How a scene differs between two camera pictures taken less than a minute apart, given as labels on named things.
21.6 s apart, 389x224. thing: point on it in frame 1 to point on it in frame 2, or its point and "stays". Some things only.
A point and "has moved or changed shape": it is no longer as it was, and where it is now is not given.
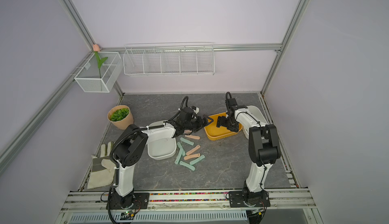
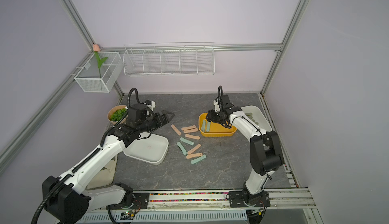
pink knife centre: [193, 149] stays
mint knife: [197, 159] stays
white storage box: [160, 143] has moved or changed shape
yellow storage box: [214, 133] stays
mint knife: [183, 140] stays
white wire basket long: [169, 59] stays
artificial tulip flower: [96, 48] stays
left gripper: [201, 125] to [160, 122]
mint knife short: [179, 145] stays
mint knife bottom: [190, 166] to [208, 126]
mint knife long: [179, 156] has moved or changed shape
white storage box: [259, 115] stays
